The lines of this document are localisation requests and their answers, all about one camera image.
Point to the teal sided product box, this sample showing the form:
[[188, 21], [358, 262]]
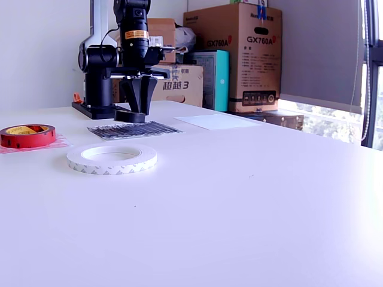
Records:
[[223, 89]]

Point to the white tape roll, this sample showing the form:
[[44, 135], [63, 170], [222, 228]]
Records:
[[113, 169]]

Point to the orange clamp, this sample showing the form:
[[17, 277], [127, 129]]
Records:
[[77, 98]]

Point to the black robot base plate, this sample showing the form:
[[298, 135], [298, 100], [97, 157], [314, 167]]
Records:
[[98, 113]]

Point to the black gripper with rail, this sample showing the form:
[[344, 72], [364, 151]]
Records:
[[134, 73]]

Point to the tall GX760A cardboard box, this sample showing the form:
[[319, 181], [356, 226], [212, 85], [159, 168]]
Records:
[[257, 74]]

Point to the blue tape strip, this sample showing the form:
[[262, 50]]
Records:
[[262, 12]]

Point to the black scribbled paper sheet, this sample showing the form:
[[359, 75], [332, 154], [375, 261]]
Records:
[[155, 130]]

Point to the black tape roll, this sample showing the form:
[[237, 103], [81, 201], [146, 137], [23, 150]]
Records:
[[125, 116]]

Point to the red tape roll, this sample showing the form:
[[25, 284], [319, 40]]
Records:
[[27, 142]]

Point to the cardboard box with blue print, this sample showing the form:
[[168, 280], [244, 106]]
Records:
[[185, 89]]

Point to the blank white paper sheet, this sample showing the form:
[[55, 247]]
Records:
[[218, 121]]

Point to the small labelled cardboard box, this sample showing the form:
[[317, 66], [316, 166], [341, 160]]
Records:
[[167, 33]]

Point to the wrist camera board on bracket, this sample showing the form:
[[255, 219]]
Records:
[[155, 55]]

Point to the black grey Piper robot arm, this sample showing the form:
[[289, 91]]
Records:
[[98, 86]]

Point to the grey roller blind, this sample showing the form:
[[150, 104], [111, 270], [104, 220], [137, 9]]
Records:
[[314, 45]]

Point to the red scribbled paper sheet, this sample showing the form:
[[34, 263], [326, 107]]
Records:
[[63, 143]]

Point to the white plastic bag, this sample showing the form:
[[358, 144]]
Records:
[[185, 36]]

